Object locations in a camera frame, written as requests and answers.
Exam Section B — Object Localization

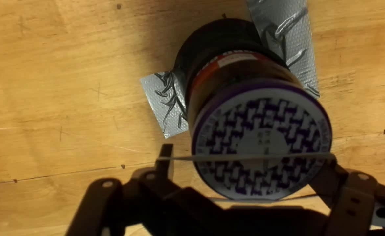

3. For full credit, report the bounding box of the grey duct tape piece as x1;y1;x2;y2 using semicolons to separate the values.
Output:
138;69;189;140
243;0;320;98

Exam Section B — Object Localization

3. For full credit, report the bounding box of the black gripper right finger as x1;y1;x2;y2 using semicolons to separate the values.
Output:
311;157;385;236

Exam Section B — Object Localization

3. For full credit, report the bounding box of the dark bottle with orange label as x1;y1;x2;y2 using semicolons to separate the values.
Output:
172;17;334;202

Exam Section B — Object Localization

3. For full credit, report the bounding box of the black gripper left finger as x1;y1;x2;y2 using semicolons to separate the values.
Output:
66;143;189;236

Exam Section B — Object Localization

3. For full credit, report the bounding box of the thin pale elastic band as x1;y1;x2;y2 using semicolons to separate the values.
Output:
158;149;336;203

